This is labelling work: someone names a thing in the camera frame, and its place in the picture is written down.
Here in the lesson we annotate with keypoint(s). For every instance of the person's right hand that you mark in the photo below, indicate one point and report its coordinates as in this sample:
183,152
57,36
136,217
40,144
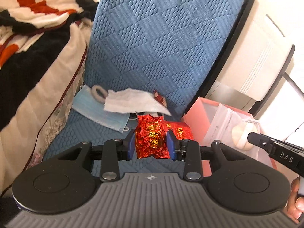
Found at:
294,206

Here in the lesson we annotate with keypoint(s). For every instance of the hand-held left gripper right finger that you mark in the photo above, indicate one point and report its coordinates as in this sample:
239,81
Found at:
170,145

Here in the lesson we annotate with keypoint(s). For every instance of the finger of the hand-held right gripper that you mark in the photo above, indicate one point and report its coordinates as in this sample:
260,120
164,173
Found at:
257,139

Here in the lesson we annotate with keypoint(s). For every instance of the blue face mask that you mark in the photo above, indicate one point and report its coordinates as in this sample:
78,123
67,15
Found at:
95,106

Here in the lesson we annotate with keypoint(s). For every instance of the clear plastic puff packet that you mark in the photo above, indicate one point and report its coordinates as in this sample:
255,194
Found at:
228,123

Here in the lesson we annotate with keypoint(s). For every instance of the cream plastic folding panel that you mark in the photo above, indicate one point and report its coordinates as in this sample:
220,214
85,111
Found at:
256,52

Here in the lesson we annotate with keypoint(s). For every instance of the blue textured cushion mat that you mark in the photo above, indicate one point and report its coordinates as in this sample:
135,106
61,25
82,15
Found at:
154,40

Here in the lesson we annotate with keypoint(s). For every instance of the red foil packet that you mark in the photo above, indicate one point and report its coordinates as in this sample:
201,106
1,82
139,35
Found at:
150,135

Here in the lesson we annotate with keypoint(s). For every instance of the small red patterned packet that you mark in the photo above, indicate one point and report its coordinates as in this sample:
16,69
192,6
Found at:
159,97

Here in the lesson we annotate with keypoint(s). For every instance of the pink cardboard box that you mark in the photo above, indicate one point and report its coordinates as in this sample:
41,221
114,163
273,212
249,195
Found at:
197,118

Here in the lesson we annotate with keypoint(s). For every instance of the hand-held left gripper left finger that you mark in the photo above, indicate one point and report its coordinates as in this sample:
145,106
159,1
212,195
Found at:
131,145

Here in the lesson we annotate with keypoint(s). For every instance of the white tissue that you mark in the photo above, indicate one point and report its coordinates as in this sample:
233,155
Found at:
133,102

